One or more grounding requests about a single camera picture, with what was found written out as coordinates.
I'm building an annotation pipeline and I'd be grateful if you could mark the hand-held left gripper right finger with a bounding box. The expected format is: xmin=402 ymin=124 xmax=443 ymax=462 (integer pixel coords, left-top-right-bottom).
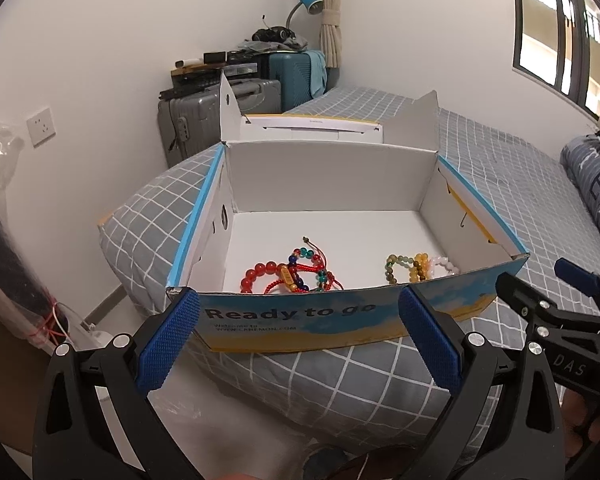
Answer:
xmin=397 ymin=285 xmax=566 ymax=480

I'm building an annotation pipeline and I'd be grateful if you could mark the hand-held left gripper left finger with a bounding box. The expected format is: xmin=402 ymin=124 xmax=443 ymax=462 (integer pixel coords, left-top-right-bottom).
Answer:
xmin=31 ymin=287 xmax=203 ymax=480

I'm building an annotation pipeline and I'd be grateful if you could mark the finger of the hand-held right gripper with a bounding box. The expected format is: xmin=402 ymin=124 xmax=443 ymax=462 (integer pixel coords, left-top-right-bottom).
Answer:
xmin=554 ymin=258 xmax=600 ymax=313
xmin=496 ymin=271 xmax=600 ymax=333

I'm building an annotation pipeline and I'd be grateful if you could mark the yellow bead bracelet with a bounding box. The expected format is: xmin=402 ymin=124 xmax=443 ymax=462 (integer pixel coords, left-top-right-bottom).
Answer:
xmin=408 ymin=253 xmax=431 ymax=283

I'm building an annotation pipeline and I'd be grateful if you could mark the pink bead bracelet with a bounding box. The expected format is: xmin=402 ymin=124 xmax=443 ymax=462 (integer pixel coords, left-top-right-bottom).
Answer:
xmin=427 ymin=255 xmax=460 ymax=279

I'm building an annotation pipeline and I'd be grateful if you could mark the brown and green bead bracelet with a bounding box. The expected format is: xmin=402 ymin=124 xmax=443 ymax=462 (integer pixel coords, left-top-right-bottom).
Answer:
xmin=384 ymin=253 xmax=414 ymax=286

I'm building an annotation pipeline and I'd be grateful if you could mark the red bead bracelet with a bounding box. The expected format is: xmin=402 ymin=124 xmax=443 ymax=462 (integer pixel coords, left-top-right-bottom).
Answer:
xmin=239 ymin=261 xmax=281 ymax=295

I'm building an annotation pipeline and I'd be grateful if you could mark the multicolour glass bead bracelet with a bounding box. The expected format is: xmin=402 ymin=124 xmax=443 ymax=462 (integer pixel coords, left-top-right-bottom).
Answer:
xmin=287 ymin=245 xmax=334 ymax=294

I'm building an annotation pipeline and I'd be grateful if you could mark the blue and white cardboard box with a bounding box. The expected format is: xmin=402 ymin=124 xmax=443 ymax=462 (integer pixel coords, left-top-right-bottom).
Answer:
xmin=166 ymin=71 xmax=531 ymax=357

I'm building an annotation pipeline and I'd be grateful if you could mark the person's right hand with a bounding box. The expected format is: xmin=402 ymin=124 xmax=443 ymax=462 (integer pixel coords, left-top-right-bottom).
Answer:
xmin=561 ymin=389 xmax=600 ymax=461

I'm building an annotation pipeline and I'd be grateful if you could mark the folded blue grey quilt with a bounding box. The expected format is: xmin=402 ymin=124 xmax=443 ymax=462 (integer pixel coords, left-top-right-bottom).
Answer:
xmin=559 ymin=132 xmax=600 ymax=281

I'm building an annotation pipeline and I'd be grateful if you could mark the bed with grey checked sheet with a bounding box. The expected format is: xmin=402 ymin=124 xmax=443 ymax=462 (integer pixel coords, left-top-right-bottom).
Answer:
xmin=97 ymin=85 xmax=600 ymax=461

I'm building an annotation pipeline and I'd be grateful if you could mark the clear plastic bag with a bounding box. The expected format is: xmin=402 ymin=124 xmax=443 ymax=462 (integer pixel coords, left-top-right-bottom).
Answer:
xmin=0 ymin=114 xmax=73 ymax=358

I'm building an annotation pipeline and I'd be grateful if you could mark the dark framed window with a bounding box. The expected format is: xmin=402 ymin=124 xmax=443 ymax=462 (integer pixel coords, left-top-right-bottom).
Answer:
xmin=509 ymin=0 xmax=600 ymax=122

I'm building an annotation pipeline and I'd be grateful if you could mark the teal towel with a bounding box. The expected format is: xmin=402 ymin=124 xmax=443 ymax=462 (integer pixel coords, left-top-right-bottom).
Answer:
xmin=307 ymin=51 xmax=329 ymax=97

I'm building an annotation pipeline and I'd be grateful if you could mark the teal suitcase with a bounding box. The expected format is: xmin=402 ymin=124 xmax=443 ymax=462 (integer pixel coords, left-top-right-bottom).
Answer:
xmin=260 ymin=50 xmax=328 ymax=111

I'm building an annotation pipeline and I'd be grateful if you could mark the black bag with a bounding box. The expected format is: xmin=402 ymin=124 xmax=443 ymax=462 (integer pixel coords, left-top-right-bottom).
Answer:
xmin=251 ymin=25 xmax=308 ymax=52

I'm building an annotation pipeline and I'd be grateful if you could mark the beige curtain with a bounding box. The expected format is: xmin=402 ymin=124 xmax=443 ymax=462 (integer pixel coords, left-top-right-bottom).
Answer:
xmin=315 ymin=0 xmax=344 ymax=70

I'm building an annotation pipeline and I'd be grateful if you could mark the blue desk lamp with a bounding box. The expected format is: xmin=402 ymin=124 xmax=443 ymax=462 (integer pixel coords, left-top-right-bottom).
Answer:
xmin=284 ymin=0 xmax=324 ymax=37

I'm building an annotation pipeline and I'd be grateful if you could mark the white wall socket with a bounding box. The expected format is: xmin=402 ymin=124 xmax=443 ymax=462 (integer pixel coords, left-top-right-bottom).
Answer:
xmin=26 ymin=107 xmax=57 ymax=147

